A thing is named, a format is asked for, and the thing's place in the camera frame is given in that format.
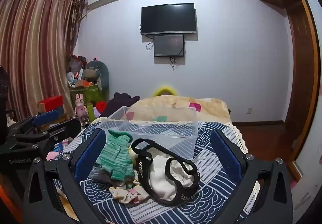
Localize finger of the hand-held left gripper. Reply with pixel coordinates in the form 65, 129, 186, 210
10, 118, 82, 161
7, 109, 67, 136

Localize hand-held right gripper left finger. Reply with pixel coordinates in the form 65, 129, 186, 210
23, 128, 107, 224

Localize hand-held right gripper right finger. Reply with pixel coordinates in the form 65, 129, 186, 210
210, 128, 293, 224

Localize clear plastic storage box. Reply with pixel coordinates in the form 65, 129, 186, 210
97, 106, 198, 160

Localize dark grey box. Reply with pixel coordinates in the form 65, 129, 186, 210
49, 106, 67, 117

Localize red box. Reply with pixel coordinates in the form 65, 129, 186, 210
36, 95, 64, 114

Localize grey cloth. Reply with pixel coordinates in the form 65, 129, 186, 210
88, 166, 114, 185

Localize pink rabbit toy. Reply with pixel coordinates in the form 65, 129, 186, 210
75, 93, 89, 124

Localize blue white patterned bedspread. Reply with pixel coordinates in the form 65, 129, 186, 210
52, 121, 254, 224

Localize green knitted gloves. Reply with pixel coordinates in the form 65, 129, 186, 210
96, 130, 136, 181

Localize red cloth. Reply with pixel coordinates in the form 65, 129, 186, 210
96, 101, 108, 114

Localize green box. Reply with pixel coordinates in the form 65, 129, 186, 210
69, 83, 106, 109

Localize beige patterned blanket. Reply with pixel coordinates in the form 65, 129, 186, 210
126, 95, 230, 124

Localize cream printed socks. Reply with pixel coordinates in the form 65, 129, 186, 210
109, 180, 149, 205

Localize pile of toys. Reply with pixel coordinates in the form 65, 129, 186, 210
66, 55, 87, 87

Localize dark purple cloth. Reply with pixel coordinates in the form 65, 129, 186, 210
101, 92, 140, 117

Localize grey plush toy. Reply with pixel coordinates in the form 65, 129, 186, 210
84, 60, 110, 101

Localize striped brown curtain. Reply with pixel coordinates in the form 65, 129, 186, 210
0, 0, 83, 124

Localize cream cloth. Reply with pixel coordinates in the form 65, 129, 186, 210
148, 151, 199, 202

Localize yellow plush toy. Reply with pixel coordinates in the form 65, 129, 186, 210
153, 85, 179, 97

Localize small black wall monitor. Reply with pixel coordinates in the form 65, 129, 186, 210
153, 34, 186, 57

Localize black wall television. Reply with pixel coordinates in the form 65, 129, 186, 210
141, 3, 197, 36

